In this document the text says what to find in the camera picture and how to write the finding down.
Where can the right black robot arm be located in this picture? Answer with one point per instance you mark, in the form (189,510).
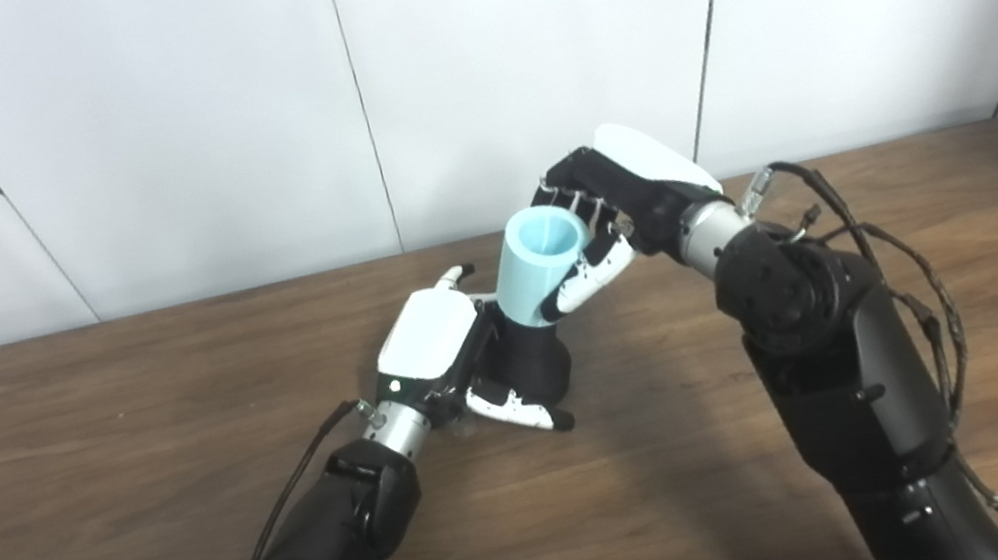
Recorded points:
(851,383)

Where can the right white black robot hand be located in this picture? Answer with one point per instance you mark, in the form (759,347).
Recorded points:
(635,181)

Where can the light blue cylinder cup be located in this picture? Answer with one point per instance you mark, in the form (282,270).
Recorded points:
(537,263)

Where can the black flared nozzle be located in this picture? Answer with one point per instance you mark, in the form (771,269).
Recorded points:
(533,360)

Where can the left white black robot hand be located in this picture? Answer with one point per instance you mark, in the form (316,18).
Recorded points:
(428,337)

